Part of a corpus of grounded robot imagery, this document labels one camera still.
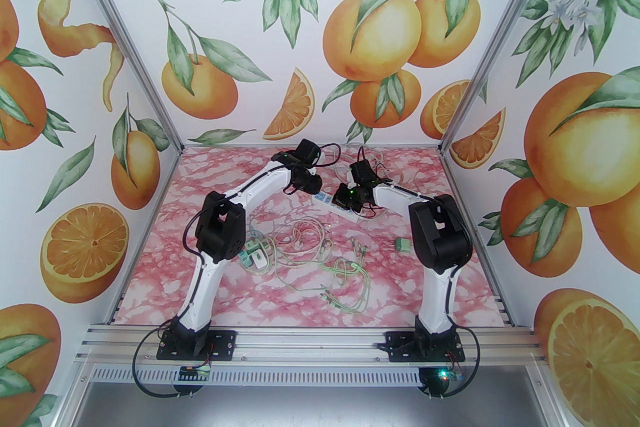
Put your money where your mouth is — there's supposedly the white power strip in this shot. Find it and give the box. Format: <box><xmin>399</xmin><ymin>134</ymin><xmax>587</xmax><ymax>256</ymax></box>
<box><xmin>311</xmin><ymin>191</ymin><xmax>362</xmax><ymax>223</ymax></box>

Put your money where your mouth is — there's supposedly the round white socket hub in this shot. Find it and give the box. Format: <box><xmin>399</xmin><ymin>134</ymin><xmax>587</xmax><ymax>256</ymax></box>
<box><xmin>240</xmin><ymin>240</ymin><xmax>273</xmax><ymax>273</ymax></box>

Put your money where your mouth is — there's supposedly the black mounting plate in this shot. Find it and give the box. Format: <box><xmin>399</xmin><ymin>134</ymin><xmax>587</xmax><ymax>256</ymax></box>
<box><xmin>156</xmin><ymin>330</ymin><xmax>237</xmax><ymax>360</ymax></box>
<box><xmin>387</xmin><ymin>331</ymin><xmax>467</xmax><ymax>363</ymax></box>

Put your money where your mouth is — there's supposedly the perforated metal strip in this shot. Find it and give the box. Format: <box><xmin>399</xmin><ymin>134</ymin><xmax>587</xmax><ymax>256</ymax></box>
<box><xmin>92</xmin><ymin>366</ymin><xmax>426</xmax><ymax>385</ymax></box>

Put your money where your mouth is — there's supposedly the black round device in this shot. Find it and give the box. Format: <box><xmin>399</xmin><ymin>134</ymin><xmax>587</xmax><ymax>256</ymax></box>
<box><xmin>419</xmin><ymin>367</ymin><xmax>451</xmax><ymax>399</ymax></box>

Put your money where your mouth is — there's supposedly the pink multi-head charging cable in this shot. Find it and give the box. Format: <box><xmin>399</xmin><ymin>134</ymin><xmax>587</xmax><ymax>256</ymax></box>
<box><xmin>272</xmin><ymin>219</ymin><xmax>335</xmax><ymax>260</ymax></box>

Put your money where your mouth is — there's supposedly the green multi-head charging cable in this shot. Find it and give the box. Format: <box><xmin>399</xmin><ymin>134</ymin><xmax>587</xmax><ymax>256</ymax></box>
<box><xmin>320</xmin><ymin>240</ymin><xmax>377</xmax><ymax>314</ymax></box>
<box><xmin>267</xmin><ymin>240</ymin><xmax>341</xmax><ymax>290</ymax></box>

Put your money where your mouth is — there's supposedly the thin aluminium table rail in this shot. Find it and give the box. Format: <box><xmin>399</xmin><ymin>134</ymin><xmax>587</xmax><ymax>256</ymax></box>
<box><xmin>181</xmin><ymin>142</ymin><xmax>443</xmax><ymax>149</ymax></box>

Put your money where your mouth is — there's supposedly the aluminium frame rail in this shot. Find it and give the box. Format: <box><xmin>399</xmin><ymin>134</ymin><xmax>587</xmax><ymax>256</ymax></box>
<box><xmin>75</xmin><ymin>325</ymin><xmax>551</xmax><ymax>368</ymax></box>

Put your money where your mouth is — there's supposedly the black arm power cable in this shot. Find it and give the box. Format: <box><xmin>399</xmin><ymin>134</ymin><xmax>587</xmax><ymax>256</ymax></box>
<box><xmin>450</xmin><ymin>327</ymin><xmax>482</xmax><ymax>396</ymax></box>
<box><xmin>131</xmin><ymin>325</ymin><xmax>196</xmax><ymax>399</ymax></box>

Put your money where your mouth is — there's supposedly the aluminium frame post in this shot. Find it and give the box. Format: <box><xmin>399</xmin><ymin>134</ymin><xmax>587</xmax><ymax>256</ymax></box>
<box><xmin>62</xmin><ymin>0</ymin><xmax>185</xmax><ymax>158</ymax></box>
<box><xmin>439</xmin><ymin>0</ymin><xmax>572</xmax><ymax>158</ymax></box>

